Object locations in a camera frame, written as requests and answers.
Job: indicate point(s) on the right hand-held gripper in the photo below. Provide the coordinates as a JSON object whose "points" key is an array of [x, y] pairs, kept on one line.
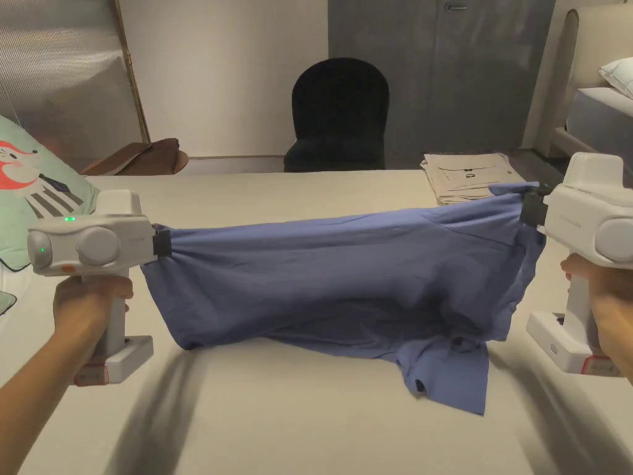
{"points": [[578, 217]]}

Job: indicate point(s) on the grey wardrobe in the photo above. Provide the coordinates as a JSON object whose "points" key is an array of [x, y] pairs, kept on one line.
{"points": [[435, 74]]}

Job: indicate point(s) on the person's right forearm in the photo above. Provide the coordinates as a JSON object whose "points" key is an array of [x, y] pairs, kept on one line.
{"points": [[622, 358]]}

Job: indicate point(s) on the folded beige garment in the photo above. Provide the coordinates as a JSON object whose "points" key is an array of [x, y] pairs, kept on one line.
{"points": [[467, 175]]}

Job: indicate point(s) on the person's left forearm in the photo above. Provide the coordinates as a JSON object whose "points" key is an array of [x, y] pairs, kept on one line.
{"points": [[39, 354]]}

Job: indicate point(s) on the person's left hand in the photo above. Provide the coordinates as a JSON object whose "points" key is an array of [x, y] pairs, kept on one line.
{"points": [[79, 302]]}

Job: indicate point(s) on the white pillow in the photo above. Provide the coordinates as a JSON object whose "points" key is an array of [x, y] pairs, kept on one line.
{"points": [[620, 76]]}

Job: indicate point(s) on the beige padded headboard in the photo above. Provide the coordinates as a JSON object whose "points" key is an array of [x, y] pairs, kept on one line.
{"points": [[556, 74]]}

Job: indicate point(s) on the pale green cushion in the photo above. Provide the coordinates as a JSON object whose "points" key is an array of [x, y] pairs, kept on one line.
{"points": [[6, 303]]}

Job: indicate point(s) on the blue shirt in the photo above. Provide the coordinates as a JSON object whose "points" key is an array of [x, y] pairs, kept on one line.
{"points": [[321, 277]]}

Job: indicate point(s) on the bed with beige sheet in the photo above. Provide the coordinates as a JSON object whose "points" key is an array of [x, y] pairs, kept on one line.
{"points": [[277, 425]]}

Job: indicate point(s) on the person's right hand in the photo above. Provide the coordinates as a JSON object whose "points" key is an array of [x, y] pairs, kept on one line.
{"points": [[606, 292]]}

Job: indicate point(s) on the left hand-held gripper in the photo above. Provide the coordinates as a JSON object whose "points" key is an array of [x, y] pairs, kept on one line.
{"points": [[99, 245]]}

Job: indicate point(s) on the bed with grey mattress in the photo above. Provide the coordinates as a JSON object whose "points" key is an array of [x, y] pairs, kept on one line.
{"points": [[601, 118]]}

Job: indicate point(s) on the pale green fox print pillow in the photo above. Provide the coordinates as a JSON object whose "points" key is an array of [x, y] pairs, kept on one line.
{"points": [[34, 198]]}

